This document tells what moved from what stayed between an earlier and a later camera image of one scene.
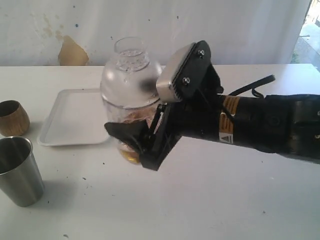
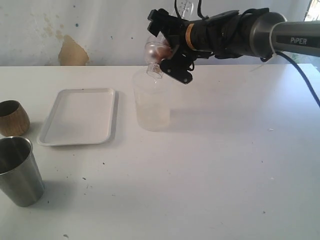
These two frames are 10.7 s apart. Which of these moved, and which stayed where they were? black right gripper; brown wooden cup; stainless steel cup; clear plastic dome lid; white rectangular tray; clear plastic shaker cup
Moved: black right gripper; clear plastic dome lid; clear plastic shaker cup
Stayed: brown wooden cup; stainless steel cup; white rectangular tray
